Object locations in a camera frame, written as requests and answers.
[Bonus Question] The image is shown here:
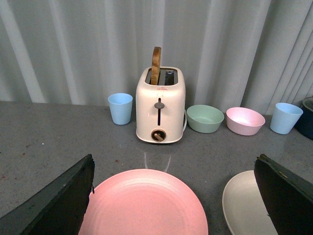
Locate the top-camera left gripper black right finger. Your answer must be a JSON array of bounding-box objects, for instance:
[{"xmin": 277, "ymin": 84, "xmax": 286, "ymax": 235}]
[{"xmin": 254, "ymin": 154, "xmax": 313, "ymax": 235}]

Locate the top-camera left gripper black left finger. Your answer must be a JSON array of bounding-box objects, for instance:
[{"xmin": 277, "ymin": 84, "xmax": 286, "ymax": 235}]
[{"xmin": 0, "ymin": 154, "xmax": 95, "ymax": 235}]

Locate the pink plate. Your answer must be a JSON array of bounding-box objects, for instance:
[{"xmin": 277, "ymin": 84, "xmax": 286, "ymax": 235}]
[{"xmin": 79, "ymin": 169, "xmax": 209, "ymax": 235}]

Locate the cream white plate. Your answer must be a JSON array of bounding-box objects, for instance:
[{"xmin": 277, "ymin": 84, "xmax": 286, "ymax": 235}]
[{"xmin": 222, "ymin": 170, "xmax": 277, "ymax": 235}]

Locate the dark blue saucepan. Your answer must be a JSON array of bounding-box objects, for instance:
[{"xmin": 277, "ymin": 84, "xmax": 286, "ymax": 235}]
[{"xmin": 295, "ymin": 106, "xmax": 313, "ymax": 140}]

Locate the light blue cup right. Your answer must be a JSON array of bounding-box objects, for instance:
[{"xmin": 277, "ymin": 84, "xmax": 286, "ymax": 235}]
[{"xmin": 270, "ymin": 103, "xmax": 303, "ymax": 135}]

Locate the light blue cup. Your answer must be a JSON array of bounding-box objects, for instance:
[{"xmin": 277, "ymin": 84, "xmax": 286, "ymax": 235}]
[
  {"xmin": 108, "ymin": 93, "xmax": 133, "ymax": 125},
  {"xmin": 270, "ymin": 103, "xmax": 303, "ymax": 135}
]

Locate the pink bowl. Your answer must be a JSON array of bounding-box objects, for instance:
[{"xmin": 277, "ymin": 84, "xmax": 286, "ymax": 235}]
[{"xmin": 226, "ymin": 107, "xmax": 266, "ymax": 136}]

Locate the glass pot lid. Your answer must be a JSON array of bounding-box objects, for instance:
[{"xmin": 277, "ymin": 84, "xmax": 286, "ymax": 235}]
[{"xmin": 301, "ymin": 96, "xmax": 313, "ymax": 112}]

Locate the green bowl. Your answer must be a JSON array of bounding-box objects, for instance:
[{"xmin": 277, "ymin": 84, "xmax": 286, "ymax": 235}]
[{"xmin": 186, "ymin": 105, "xmax": 224, "ymax": 134}]

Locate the light blue cup left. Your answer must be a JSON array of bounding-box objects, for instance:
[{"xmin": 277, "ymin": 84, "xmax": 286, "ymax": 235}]
[{"xmin": 108, "ymin": 93, "xmax": 133, "ymax": 125}]

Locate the cream white toaster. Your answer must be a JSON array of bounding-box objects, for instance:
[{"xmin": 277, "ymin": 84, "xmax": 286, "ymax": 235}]
[{"xmin": 135, "ymin": 67, "xmax": 187, "ymax": 144}]

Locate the grey curtain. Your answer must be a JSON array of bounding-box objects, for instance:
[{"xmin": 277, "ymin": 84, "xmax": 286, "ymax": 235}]
[{"xmin": 0, "ymin": 0, "xmax": 313, "ymax": 115}]

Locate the brown toast slice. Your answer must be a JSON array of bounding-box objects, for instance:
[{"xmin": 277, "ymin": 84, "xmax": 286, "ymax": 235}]
[{"xmin": 151, "ymin": 47, "xmax": 161, "ymax": 85}]

